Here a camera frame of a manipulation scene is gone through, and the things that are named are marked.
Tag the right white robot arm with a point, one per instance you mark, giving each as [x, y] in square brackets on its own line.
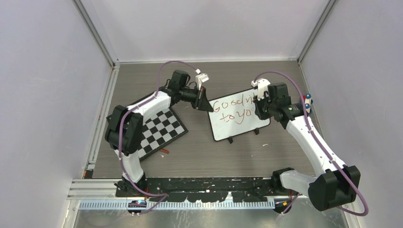
[334, 182]

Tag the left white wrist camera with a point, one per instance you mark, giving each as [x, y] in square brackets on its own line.
[200, 78]

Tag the white whiteboard black frame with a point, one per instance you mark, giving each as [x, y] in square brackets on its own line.
[234, 114]

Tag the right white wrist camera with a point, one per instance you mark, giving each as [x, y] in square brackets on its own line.
[262, 86]

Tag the black white chessboard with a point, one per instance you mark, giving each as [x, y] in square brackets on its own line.
[143, 136]

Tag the blue red toy car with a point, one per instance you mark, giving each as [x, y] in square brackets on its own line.
[308, 103]

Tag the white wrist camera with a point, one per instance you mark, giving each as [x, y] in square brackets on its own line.
[200, 78]
[262, 86]

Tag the slotted cable duct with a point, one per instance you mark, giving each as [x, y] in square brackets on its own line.
[129, 204]

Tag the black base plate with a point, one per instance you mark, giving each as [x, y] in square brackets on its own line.
[209, 190]

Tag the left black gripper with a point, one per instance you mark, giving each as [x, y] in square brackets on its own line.
[201, 102]

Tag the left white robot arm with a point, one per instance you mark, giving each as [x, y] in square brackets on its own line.
[164, 97]

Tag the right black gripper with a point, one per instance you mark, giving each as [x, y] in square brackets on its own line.
[262, 116]

